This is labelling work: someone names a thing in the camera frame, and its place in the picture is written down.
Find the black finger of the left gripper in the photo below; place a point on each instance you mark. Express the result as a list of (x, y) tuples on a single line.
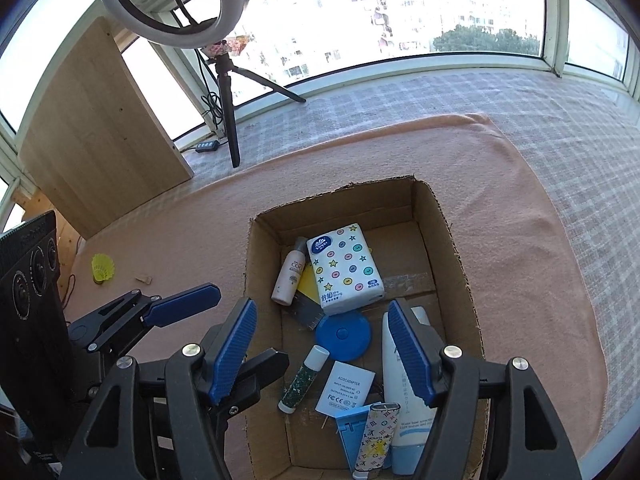
[(247, 381)]

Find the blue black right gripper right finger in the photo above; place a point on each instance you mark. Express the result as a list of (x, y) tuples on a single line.
[(525, 437)]

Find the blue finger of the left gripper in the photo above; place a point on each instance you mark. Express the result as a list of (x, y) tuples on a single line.
[(119, 325)]

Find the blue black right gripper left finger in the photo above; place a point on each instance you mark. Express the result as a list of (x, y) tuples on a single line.
[(151, 420)]

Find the green white tube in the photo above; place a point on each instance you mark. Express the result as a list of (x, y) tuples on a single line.
[(303, 379)]

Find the white bottle grey cap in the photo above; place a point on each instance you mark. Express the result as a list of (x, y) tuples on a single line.
[(290, 273)]

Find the blue phone stand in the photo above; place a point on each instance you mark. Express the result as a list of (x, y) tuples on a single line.
[(350, 427)]

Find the patterned lighter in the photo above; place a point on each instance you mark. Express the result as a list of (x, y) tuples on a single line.
[(378, 434)]

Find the patterned tissue pack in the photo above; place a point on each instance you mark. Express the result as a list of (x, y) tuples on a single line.
[(345, 273)]

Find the yellow shuttlecock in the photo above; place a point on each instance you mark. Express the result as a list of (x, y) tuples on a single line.
[(102, 268)]

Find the wooden clothespin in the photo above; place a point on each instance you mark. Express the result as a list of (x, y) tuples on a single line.
[(145, 279)]

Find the white AQUA sunscreen tube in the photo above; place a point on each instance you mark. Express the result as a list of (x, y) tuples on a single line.
[(415, 418)]

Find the yellow black ruler card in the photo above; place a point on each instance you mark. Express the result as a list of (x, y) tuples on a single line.
[(305, 307)]

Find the white power adapter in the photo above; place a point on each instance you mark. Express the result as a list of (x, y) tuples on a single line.
[(346, 388)]

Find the blue round tape measure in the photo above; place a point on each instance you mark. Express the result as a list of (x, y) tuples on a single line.
[(346, 336)]

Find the cardboard box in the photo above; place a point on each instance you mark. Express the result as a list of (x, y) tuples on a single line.
[(411, 245)]

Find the wooden board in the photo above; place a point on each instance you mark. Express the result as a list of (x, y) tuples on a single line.
[(88, 138)]

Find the white checkered cloth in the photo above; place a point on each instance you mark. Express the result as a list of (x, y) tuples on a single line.
[(583, 149)]

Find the black tripod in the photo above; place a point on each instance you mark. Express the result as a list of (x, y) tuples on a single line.
[(219, 55)]

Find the black cable remote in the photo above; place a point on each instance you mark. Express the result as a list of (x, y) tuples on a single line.
[(207, 146)]

